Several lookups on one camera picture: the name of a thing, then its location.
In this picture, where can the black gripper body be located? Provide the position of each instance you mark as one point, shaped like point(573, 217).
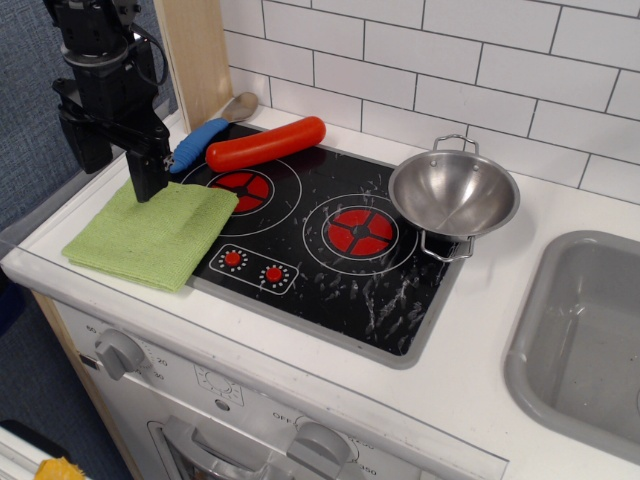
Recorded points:
point(108, 102)

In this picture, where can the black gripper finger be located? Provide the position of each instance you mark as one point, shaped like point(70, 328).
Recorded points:
point(149, 172)

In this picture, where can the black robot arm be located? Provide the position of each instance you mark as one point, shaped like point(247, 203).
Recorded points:
point(97, 27)

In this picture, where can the green folded towel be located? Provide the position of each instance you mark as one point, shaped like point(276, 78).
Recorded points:
point(158, 243)

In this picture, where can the red toy sausage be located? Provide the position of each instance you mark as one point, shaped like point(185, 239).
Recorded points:
point(265, 146)

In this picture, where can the black toy stove top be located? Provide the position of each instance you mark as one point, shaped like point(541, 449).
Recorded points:
point(315, 243)

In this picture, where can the grey left oven knob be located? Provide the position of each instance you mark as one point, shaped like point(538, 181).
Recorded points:
point(118, 353)

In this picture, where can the grey oven knob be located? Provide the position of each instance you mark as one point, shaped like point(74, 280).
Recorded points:
point(118, 353)
point(319, 449)

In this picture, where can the yellow object at bottom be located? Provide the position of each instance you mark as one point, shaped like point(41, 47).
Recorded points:
point(58, 469)

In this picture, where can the grey right oven knob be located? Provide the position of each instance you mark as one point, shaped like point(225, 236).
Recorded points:
point(319, 449)

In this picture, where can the grey sink basin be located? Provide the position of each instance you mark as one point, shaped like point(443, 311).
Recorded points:
point(573, 364)

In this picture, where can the light wooden side post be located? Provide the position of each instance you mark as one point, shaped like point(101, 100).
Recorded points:
point(194, 42)

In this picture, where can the blue handled metal spoon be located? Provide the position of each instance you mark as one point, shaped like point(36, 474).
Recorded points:
point(238, 109)

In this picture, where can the grey oven door handle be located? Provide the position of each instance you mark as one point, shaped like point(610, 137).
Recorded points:
point(217, 453)

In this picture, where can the steel two-handled bowl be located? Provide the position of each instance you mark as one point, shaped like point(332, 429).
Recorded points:
point(452, 195)

